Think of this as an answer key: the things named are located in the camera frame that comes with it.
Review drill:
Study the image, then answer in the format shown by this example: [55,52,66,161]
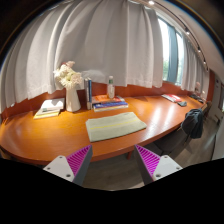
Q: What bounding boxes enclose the white flower bouquet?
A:
[54,61,82,89]

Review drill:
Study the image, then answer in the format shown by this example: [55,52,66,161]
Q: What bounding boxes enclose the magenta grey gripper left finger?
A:
[44,145,93,186]

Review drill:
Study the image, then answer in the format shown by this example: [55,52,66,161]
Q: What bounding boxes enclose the flat stacked books orange blue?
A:
[92,95,128,112]

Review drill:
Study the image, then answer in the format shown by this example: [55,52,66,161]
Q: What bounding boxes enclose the right white curtain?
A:
[181,36,209,99]

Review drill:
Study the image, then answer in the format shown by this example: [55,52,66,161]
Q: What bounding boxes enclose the folded grey-green towel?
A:
[86,112,147,142]

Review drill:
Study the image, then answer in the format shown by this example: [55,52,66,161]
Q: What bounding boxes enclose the upright blue and white books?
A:
[84,78,92,110]

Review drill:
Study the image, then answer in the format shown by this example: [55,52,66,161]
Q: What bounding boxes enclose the red magazine on desk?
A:
[161,94,182,103]

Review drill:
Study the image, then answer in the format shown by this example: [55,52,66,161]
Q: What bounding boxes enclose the large white curtain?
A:
[0,0,163,112]

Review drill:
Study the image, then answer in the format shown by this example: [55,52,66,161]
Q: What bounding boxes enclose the chair with dark jacket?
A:
[155,108,204,154]

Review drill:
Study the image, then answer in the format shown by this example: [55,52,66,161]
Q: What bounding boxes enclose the white ceramic vase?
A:
[66,87,81,112]

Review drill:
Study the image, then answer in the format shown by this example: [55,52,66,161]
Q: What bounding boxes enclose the dark small object on desk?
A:
[178,101,187,107]

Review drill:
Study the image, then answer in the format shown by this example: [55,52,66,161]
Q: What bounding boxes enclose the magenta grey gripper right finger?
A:
[134,145,182,185]

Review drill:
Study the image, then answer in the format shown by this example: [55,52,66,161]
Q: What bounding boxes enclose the clear plastic water bottle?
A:
[107,76,115,99]

